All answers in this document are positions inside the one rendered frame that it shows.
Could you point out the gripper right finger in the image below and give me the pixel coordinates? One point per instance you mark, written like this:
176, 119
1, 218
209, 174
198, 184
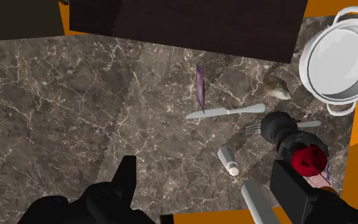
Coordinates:
293, 195

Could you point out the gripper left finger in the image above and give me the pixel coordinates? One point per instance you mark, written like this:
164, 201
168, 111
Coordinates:
104, 204

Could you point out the silver table knife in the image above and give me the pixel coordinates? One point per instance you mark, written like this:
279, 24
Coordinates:
225, 111
257, 201

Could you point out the black grinder with red top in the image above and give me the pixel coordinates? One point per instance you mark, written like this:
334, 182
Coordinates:
284, 130

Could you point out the silver fork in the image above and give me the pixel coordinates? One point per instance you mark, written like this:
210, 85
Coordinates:
310, 124

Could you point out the silver salt shaker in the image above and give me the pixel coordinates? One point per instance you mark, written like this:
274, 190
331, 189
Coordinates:
227, 156

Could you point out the thin purple card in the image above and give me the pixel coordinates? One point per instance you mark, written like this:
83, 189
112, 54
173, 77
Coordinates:
200, 88

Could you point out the dark olive box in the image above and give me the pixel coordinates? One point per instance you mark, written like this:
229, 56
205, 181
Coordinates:
17, 18

